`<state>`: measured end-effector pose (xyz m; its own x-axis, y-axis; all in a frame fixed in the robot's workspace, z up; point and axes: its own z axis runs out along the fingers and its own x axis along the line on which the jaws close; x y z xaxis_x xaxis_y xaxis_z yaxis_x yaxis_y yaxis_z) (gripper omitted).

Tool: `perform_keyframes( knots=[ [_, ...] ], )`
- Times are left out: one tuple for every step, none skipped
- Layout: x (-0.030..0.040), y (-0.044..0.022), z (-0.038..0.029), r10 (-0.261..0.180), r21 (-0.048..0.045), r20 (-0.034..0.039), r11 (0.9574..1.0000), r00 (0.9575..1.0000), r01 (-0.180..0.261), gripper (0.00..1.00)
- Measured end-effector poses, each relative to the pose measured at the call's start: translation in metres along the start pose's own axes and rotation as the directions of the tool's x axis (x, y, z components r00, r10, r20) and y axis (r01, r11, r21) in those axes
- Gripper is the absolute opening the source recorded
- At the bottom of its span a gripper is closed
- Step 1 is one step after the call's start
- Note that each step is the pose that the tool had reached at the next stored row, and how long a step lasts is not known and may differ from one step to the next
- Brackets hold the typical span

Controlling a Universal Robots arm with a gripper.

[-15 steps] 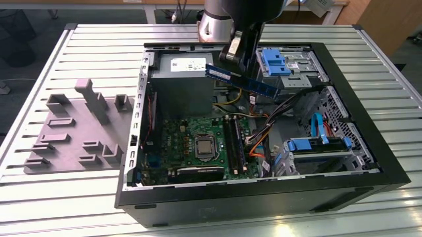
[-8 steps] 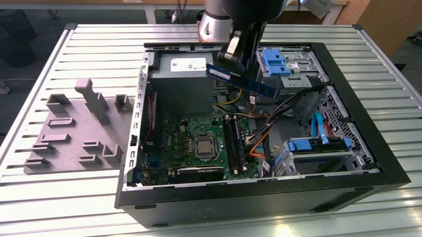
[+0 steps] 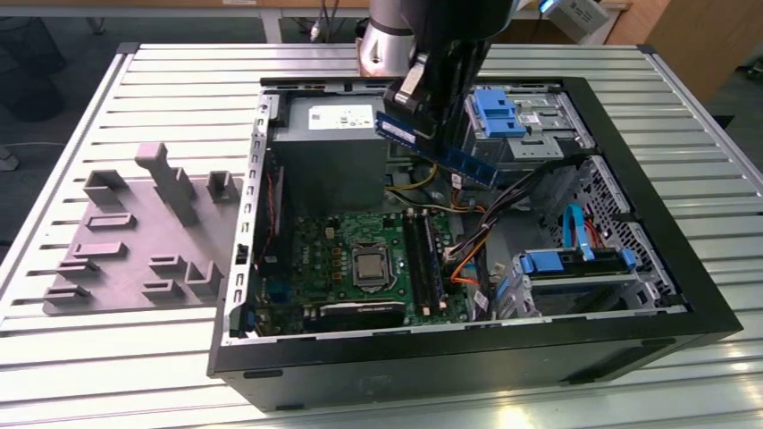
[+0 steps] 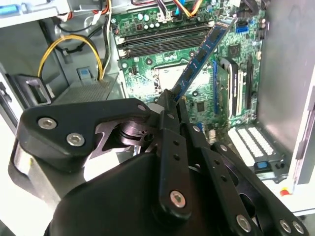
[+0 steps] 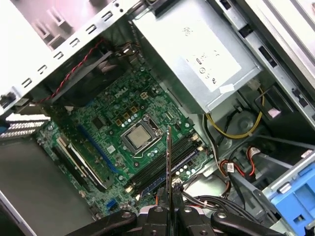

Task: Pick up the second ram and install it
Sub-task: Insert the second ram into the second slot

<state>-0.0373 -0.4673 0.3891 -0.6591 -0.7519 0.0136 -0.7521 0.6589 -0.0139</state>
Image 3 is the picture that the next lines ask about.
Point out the CPU socket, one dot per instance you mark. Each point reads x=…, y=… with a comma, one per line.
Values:
x=350, y=268

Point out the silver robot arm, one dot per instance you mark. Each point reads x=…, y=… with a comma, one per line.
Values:
x=381, y=49

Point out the metal drive cage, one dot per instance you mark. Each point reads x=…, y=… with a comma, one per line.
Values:
x=536, y=149

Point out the wooden cabinet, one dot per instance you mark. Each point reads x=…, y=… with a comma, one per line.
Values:
x=703, y=40

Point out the metal disk bay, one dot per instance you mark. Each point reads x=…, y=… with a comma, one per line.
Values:
x=584, y=295

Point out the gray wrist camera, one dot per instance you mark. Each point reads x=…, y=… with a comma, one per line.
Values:
x=577, y=15

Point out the hard disk in blue carrier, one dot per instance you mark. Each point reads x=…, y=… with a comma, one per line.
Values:
x=545, y=263

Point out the black PC case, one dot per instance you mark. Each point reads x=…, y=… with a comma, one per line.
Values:
x=417, y=371

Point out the green motherboard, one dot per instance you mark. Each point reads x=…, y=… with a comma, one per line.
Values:
x=321, y=250

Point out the gray parts rack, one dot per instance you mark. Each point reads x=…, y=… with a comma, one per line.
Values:
x=148, y=232

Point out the gray power supply unit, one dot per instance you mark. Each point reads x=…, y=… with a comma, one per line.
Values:
x=328, y=156

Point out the black graphics card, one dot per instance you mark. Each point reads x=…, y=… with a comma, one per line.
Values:
x=357, y=315

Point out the installed RAM stick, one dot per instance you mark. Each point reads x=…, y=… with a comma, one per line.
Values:
x=433, y=268

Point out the silver CPU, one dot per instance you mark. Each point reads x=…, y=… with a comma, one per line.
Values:
x=370, y=266

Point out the black office chair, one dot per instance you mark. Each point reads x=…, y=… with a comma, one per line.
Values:
x=32, y=67

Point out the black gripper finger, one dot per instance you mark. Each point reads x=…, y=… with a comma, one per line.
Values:
x=458, y=89
x=425, y=107

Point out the brown base plate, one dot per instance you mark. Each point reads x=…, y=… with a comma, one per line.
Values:
x=360, y=62

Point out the blue drive carrier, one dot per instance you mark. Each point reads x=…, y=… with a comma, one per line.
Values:
x=500, y=114

